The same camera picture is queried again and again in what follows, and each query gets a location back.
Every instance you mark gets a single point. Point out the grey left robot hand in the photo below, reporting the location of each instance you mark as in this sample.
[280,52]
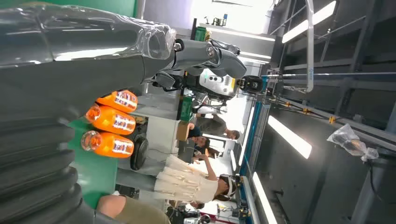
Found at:
[77,71]

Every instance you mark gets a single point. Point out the orange juice bottle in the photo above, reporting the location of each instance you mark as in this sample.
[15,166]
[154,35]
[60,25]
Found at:
[114,121]
[111,146]
[119,101]

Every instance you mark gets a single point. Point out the black round stool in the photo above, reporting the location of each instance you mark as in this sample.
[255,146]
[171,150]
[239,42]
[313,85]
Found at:
[139,153]

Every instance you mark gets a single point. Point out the green table mat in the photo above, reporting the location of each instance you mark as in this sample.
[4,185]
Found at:
[92,177]

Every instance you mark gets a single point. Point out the green plastic crate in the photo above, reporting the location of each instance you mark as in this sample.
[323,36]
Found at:
[200,34]
[186,108]

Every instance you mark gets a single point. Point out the small cardboard box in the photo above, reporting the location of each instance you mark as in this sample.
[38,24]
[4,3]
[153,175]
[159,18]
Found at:
[182,131]

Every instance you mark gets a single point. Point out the person sitting in background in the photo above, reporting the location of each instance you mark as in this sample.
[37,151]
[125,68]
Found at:
[198,140]

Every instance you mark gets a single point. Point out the person bending over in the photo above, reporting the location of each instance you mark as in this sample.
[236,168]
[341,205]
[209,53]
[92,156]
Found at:
[213,125]

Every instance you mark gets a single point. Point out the person at the desk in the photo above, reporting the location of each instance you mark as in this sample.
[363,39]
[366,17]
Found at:
[139,213]

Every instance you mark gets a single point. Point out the person wearing headset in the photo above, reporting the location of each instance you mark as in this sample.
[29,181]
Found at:
[185,185]

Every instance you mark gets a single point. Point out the long ceiling light panel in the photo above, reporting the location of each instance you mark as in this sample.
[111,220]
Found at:
[321,15]

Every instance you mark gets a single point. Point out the clear plastic bag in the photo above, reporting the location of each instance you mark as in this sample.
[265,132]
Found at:
[349,142]

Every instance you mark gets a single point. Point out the white gantry rail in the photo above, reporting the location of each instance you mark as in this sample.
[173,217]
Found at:
[310,46]

